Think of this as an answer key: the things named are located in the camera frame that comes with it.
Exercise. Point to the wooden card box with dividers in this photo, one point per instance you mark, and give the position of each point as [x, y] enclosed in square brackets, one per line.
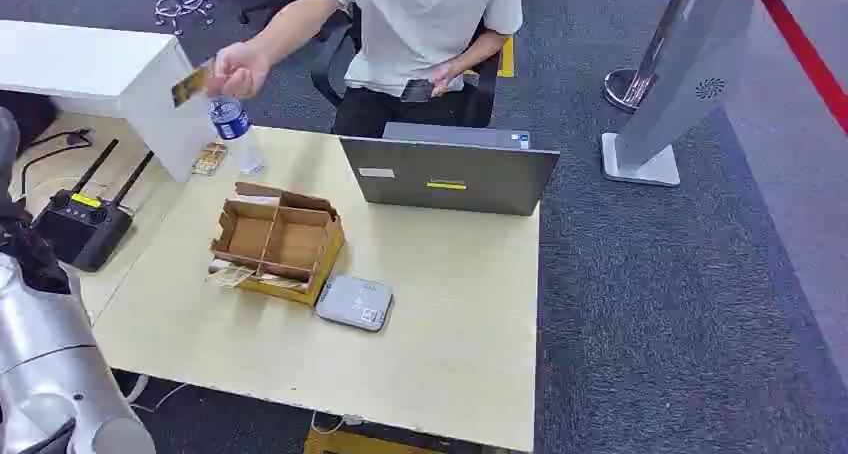
[291, 246]

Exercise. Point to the person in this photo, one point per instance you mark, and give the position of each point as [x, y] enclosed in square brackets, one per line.
[417, 20]

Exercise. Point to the grey laptop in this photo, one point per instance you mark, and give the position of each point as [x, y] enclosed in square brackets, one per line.
[450, 176]

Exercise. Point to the chrome stanchion post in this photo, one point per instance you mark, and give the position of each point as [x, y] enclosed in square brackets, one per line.
[629, 83]

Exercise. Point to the person's right hand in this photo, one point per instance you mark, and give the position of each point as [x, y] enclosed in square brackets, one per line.
[240, 70]

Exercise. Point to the black remote controller with antennas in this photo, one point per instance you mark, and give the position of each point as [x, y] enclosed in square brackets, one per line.
[83, 229]

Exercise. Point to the grey kiosk stand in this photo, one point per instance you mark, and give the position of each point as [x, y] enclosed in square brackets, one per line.
[689, 60]

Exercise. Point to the small grey flat device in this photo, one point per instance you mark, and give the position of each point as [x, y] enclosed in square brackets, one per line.
[354, 303]

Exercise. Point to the gold printed card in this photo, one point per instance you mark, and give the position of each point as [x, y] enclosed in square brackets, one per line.
[191, 84]

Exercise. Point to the clear plastic water bottle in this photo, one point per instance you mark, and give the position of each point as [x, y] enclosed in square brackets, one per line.
[235, 133]

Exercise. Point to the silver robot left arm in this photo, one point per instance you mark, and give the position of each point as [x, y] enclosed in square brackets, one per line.
[46, 365]

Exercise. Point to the person's left hand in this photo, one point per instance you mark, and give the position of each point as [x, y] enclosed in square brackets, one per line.
[442, 78]

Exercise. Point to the black smartphone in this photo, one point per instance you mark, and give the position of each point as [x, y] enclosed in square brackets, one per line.
[416, 90]

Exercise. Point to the white cabinet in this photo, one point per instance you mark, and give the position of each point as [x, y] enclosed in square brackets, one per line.
[99, 67]

